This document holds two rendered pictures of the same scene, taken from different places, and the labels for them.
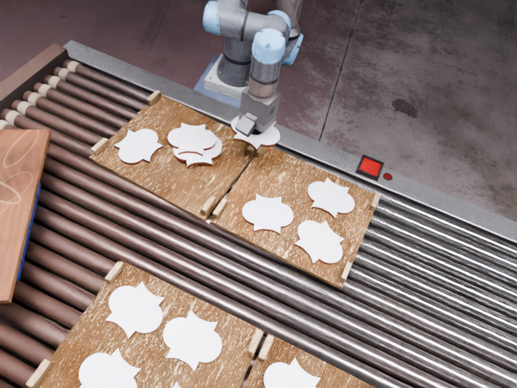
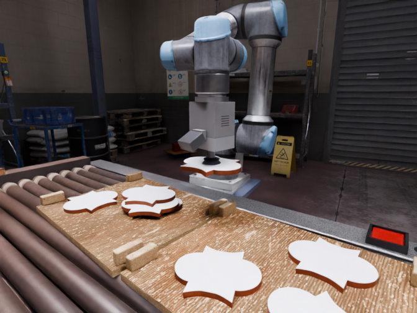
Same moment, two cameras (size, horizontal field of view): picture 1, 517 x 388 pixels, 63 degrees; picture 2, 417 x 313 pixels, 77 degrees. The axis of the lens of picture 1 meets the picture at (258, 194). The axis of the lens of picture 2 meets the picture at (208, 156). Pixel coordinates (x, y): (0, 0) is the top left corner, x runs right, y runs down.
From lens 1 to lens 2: 0.82 m
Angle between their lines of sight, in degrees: 44
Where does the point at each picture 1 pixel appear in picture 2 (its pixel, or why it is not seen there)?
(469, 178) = not seen: outside the picture
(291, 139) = (269, 210)
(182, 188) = (110, 236)
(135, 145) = (88, 199)
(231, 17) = (184, 41)
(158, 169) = (95, 218)
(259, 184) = (216, 239)
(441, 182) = not seen: outside the picture
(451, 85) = not seen: outside the picture
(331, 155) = (322, 225)
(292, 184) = (265, 243)
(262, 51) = (200, 25)
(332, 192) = (331, 254)
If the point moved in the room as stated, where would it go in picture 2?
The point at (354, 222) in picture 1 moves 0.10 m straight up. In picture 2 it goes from (388, 303) to (399, 243)
